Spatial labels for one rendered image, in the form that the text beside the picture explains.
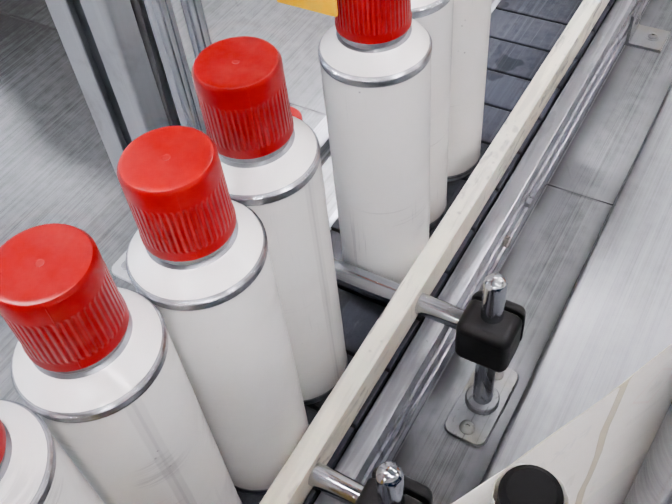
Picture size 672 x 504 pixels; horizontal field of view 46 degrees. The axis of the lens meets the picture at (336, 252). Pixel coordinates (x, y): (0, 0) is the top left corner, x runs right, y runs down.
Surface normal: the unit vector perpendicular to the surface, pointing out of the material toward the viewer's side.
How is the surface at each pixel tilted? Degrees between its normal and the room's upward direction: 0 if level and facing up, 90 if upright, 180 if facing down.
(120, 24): 90
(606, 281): 0
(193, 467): 90
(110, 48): 90
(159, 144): 2
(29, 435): 42
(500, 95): 0
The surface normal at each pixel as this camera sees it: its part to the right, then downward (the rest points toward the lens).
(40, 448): 0.61, -0.66
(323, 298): 0.75, 0.47
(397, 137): 0.33, 0.70
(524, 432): -0.08, -0.65
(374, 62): -0.10, 0.03
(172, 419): 0.89, 0.29
